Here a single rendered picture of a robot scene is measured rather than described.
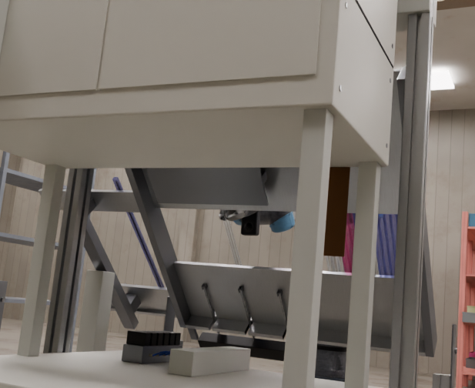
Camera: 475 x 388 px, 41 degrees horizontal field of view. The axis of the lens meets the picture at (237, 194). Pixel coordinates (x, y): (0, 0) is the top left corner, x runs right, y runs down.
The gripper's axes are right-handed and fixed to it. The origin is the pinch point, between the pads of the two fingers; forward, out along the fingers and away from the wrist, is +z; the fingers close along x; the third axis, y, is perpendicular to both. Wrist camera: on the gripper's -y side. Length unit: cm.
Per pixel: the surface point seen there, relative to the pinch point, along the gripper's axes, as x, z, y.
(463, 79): -29, -828, -78
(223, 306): -7.4, -5.6, -27.6
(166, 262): -19.0, 1.4, -12.3
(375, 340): 34.5, -5.0, -32.7
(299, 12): 44, 57, 49
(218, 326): -9.0, -4.0, -32.9
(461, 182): -42, -887, -247
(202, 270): -10.4, -2.4, -15.6
